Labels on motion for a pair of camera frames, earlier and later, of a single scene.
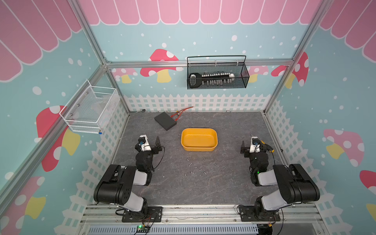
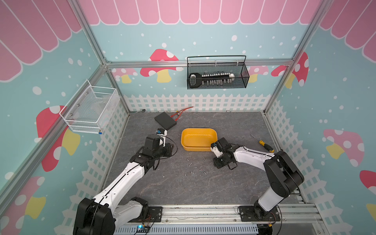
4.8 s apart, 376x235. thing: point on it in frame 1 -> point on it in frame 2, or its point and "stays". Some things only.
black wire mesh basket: [217, 72] stays
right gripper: [247, 154] -> [218, 165]
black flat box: [165, 121] stays
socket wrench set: [197, 80] stays
